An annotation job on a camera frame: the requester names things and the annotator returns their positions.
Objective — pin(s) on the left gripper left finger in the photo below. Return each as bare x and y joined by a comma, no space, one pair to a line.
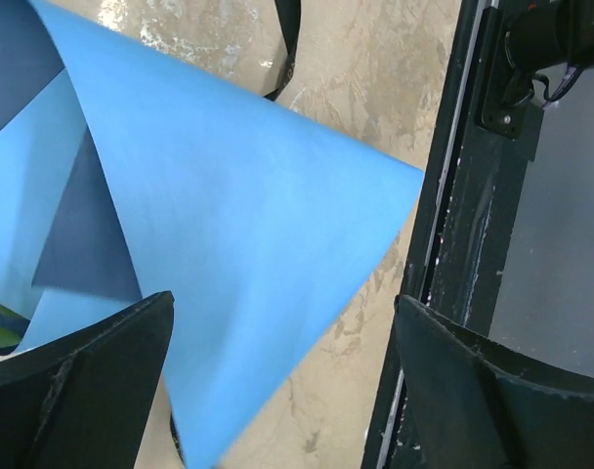
83,401

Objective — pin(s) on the black ribbon gold lettering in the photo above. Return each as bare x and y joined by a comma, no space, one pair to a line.
289,14

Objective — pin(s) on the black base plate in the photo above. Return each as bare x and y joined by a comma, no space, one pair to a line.
503,241

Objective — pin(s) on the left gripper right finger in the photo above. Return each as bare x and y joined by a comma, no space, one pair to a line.
478,404

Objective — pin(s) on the pink white flower bouquet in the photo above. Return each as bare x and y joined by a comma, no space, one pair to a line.
12,330

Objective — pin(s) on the blue wrapping paper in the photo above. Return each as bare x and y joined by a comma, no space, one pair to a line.
125,172

